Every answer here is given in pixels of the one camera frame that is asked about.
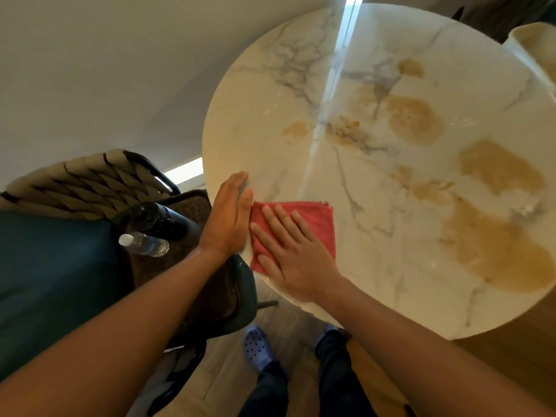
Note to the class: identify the person's right middle finger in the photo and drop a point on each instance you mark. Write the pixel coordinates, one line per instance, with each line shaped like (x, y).
(277, 225)

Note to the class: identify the dark curtain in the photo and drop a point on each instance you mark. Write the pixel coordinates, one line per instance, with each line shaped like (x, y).
(512, 12)

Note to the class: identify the clear plastic water bottle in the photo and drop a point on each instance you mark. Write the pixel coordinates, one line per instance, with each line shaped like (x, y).
(145, 245)

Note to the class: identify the dark teal cushion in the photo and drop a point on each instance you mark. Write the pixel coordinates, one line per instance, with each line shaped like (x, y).
(52, 273)

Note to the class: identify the woven back chair black frame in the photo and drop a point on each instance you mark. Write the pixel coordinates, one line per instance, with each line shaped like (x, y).
(87, 182)

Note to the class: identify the person's right forearm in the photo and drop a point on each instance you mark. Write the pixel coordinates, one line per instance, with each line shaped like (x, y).
(425, 364)

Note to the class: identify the red cleaning cloth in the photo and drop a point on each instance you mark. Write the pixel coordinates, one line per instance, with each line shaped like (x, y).
(321, 221)

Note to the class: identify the person's right hand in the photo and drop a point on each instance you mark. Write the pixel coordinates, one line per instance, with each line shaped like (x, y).
(299, 264)

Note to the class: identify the white chair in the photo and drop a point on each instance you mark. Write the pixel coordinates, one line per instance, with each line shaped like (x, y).
(534, 52)

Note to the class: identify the person's left forearm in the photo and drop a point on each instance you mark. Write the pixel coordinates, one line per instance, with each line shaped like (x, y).
(117, 334)

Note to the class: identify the person's right leg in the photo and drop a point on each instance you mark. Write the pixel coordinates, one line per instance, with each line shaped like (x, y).
(341, 377)

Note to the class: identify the person's leg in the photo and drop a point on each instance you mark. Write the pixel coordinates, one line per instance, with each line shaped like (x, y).
(267, 393)
(341, 377)

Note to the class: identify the person's right little finger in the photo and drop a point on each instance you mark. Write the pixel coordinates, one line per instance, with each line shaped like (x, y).
(305, 225)

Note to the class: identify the person's left blue clog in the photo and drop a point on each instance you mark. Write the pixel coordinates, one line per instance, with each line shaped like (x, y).
(256, 347)

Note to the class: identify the black spray bottle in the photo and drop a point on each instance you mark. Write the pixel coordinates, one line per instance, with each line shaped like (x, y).
(156, 219)

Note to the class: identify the person's left hand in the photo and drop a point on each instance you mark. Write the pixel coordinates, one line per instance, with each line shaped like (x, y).
(223, 221)

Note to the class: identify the person's right thumb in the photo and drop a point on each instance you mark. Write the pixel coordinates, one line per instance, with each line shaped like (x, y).
(269, 268)

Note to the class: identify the person's left leg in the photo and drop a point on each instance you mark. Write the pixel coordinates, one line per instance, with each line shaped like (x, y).
(267, 393)

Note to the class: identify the person's right blue clog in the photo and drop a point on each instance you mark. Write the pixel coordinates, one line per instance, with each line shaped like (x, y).
(326, 332)

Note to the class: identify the person's left thumb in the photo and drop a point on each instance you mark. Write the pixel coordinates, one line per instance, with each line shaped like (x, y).
(246, 206)

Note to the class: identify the person's blue clog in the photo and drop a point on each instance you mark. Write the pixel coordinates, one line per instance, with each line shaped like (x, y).
(256, 347)
(326, 332)

